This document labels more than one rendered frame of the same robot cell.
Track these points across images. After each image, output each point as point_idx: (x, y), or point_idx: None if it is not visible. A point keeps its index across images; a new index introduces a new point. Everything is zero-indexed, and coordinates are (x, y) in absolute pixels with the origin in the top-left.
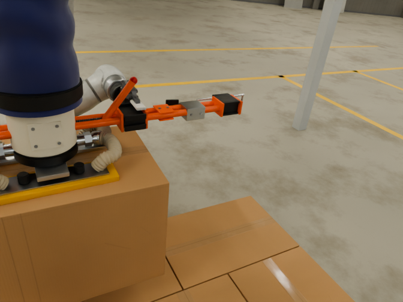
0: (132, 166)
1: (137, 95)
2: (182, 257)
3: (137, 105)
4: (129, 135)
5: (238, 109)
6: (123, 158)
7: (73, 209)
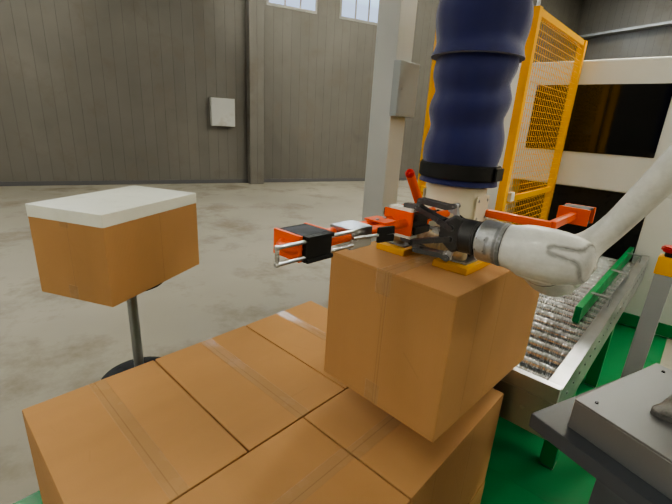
0: (379, 256)
1: (415, 205)
2: (320, 453)
3: (401, 205)
4: (432, 281)
5: None
6: (397, 260)
7: None
